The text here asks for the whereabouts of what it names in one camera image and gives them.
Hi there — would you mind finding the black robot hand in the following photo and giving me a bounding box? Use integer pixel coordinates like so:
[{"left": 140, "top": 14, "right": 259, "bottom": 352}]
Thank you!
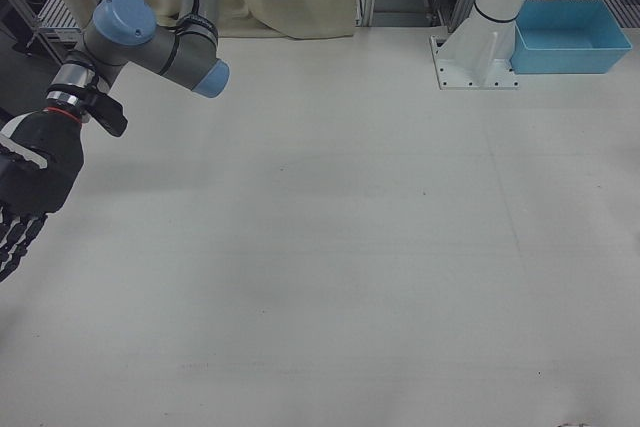
[{"left": 0, "top": 107, "right": 85, "bottom": 284}]

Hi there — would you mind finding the grey metal rack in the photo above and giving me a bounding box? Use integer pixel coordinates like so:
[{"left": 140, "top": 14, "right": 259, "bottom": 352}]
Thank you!
[{"left": 0, "top": 0, "right": 97, "bottom": 56}]

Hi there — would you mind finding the blue plastic bin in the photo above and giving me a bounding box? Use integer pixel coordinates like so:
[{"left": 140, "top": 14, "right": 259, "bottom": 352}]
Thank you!
[{"left": 509, "top": 0, "right": 633, "bottom": 76}]

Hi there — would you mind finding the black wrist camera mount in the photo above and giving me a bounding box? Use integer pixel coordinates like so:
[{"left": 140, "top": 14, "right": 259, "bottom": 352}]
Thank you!
[{"left": 81, "top": 88, "right": 129, "bottom": 139}]

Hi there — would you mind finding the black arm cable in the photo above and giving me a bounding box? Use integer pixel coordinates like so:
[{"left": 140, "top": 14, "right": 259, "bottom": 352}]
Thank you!
[{"left": 97, "top": 0, "right": 222, "bottom": 76}]

